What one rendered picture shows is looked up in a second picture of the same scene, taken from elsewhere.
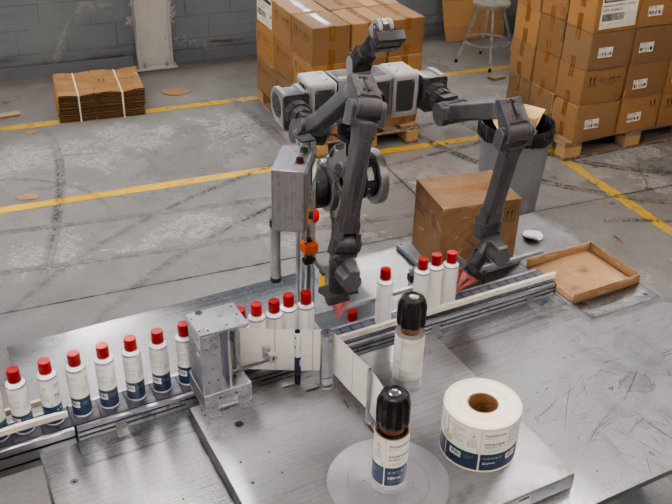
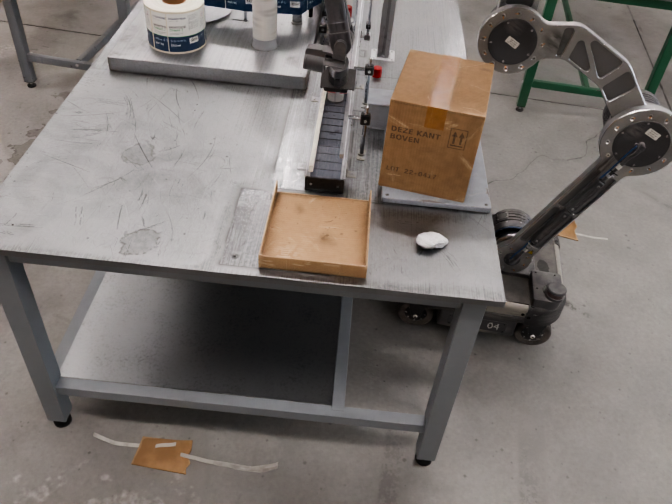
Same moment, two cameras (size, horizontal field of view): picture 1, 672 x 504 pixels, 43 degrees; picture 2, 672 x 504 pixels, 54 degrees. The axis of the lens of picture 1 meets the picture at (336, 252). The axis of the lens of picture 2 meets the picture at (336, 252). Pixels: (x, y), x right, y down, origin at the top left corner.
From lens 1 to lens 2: 3.87 m
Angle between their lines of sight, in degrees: 87
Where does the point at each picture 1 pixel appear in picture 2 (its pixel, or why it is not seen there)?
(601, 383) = (164, 136)
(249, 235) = not seen: outside the picture
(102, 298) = not seen: outside the picture
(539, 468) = (129, 48)
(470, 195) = (426, 74)
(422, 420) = (222, 35)
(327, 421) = not seen: hidden behind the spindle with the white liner
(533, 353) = (238, 127)
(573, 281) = (311, 216)
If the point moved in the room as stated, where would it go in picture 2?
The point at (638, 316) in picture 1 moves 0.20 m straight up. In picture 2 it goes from (208, 220) to (204, 156)
